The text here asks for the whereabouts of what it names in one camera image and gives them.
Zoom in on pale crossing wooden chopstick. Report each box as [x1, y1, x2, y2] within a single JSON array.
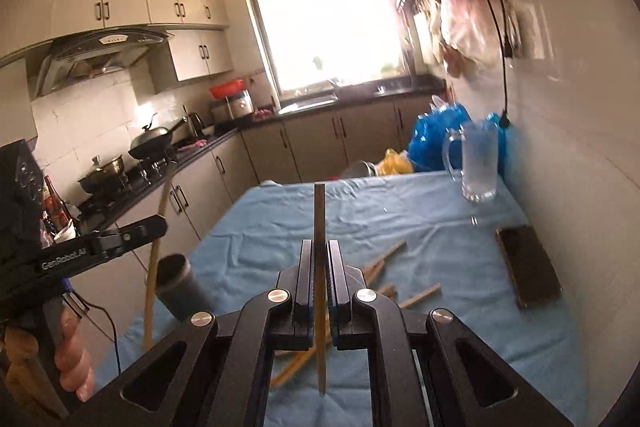
[[314, 183, 326, 395]]

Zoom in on lower kitchen cabinets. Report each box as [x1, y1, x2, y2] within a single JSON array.
[[69, 93, 434, 358]]

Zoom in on kitchen window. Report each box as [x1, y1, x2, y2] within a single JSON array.
[[246, 0, 406, 100]]

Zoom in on person left hand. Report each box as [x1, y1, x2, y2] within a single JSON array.
[[54, 307, 96, 402]]

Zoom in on steel pot on stove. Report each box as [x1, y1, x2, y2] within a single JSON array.
[[78, 155, 126, 194]]

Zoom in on dark metal utensil holder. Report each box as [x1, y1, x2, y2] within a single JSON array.
[[155, 254, 214, 323]]

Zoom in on sauce bottles on counter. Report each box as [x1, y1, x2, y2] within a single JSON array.
[[44, 176, 72, 231]]

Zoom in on black wok on stove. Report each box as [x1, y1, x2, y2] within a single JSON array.
[[128, 114, 186, 160]]

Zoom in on black smartphone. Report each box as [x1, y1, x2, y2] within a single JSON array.
[[496, 225, 563, 309]]

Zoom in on black electric kettle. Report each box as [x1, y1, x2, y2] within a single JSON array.
[[186, 112, 205, 140]]

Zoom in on blue towel table cloth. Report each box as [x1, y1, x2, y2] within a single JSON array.
[[94, 168, 591, 427]]

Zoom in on steel rice cooker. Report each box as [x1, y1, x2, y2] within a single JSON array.
[[209, 90, 254, 124]]

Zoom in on red plastic basin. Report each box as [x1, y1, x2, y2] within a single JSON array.
[[209, 78, 246, 100]]

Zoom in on range hood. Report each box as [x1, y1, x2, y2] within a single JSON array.
[[32, 26, 169, 98]]

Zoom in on clear glass beer mug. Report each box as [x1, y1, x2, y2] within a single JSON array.
[[442, 120, 499, 202]]

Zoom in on metal colander bowl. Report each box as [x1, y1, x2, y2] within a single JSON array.
[[340, 160, 378, 179]]

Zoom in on yellow plastic bag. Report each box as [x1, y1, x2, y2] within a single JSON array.
[[375, 148, 414, 176]]

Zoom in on blue plastic bag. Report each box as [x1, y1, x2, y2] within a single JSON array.
[[408, 103, 506, 178]]

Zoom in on black power cable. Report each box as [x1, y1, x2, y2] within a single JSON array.
[[482, 0, 512, 130]]

